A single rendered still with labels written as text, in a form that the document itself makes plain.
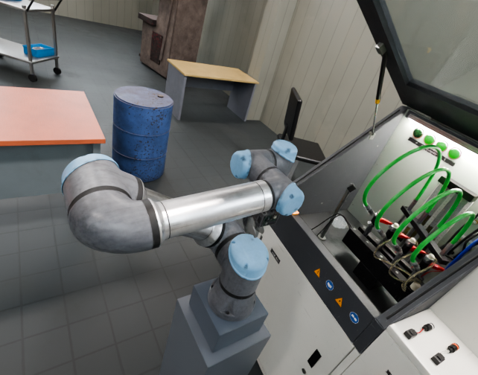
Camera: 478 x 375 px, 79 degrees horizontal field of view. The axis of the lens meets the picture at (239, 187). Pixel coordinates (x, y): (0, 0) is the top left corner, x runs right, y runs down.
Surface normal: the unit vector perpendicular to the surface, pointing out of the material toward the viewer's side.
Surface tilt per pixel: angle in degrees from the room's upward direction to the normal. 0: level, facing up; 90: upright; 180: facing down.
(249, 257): 7
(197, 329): 0
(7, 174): 90
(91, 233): 74
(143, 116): 90
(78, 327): 0
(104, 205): 20
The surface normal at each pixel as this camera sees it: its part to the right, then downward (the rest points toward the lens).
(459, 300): -0.79, -0.15
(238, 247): 0.33, -0.72
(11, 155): 0.51, 0.59
